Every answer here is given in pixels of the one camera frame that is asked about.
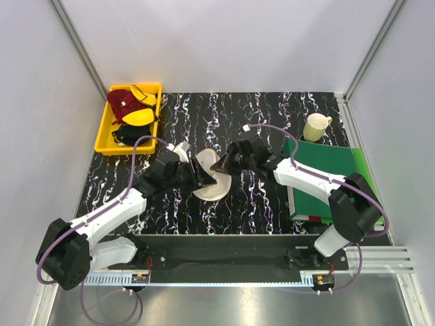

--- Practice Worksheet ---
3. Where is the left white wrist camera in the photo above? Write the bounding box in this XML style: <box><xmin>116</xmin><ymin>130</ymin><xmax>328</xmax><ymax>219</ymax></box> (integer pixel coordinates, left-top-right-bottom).
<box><xmin>166</xmin><ymin>141</ymin><xmax>190</xmax><ymax>168</ymax></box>

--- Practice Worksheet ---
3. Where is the pale green mug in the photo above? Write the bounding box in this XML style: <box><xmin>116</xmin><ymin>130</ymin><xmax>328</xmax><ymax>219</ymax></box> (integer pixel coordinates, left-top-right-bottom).
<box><xmin>303</xmin><ymin>113</ymin><xmax>332</xmax><ymax>143</ymax></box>

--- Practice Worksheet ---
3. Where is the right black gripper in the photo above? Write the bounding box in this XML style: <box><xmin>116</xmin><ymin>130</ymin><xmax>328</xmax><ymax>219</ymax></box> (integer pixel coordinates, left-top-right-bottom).
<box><xmin>211</xmin><ymin>142</ymin><xmax>256</xmax><ymax>177</ymax></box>

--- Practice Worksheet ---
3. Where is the yellow plastic bin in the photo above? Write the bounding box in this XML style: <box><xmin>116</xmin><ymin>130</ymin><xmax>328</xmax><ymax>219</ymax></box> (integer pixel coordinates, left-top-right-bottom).
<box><xmin>94</xmin><ymin>84</ymin><xmax>162</xmax><ymax>156</ymax></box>

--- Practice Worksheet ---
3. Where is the bright yellow bra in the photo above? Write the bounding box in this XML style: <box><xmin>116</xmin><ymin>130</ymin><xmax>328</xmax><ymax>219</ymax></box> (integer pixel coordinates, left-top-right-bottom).
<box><xmin>122</xmin><ymin>85</ymin><xmax>158</xmax><ymax>126</ymax></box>

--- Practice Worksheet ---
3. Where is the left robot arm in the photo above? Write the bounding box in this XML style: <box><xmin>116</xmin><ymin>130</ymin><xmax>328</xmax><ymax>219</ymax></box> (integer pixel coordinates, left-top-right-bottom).
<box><xmin>35</xmin><ymin>149</ymin><xmax>217</xmax><ymax>291</ymax></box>

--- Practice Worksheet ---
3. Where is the dark red bra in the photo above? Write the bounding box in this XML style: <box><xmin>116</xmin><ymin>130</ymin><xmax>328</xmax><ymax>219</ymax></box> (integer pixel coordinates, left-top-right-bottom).
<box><xmin>107</xmin><ymin>89</ymin><xmax>144</xmax><ymax>125</ymax></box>

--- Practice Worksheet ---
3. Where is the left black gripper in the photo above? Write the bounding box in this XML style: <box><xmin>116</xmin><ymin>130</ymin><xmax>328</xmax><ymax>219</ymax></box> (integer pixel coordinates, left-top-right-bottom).
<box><xmin>164</xmin><ymin>157</ymin><xmax>216</xmax><ymax>192</ymax></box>

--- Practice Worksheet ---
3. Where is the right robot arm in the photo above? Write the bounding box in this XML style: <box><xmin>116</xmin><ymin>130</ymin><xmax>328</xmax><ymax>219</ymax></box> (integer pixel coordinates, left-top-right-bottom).
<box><xmin>211</xmin><ymin>132</ymin><xmax>386</xmax><ymax>270</ymax></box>

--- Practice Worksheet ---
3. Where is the black bra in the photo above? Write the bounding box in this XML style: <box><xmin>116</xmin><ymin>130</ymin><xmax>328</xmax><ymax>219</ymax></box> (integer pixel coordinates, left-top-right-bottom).
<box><xmin>111</xmin><ymin>124</ymin><xmax>152</xmax><ymax>146</ymax></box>

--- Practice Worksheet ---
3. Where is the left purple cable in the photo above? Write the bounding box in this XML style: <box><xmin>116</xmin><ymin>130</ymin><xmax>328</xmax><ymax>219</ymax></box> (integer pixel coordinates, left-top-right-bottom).
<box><xmin>36</xmin><ymin>135</ymin><xmax>174</xmax><ymax>323</ymax></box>

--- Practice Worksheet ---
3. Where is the green ring binder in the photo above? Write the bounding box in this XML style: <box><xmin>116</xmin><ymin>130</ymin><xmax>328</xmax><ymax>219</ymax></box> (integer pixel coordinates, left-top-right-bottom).
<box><xmin>288</xmin><ymin>139</ymin><xmax>375</xmax><ymax>224</ymax></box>

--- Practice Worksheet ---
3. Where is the white mesh laundry bag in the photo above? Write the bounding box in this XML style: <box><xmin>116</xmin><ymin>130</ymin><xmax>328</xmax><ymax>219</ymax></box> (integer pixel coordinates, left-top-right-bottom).
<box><xmin>193</xmin><ymin>148</ymin><xmax>232</xmax><ymax>201</ymax></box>

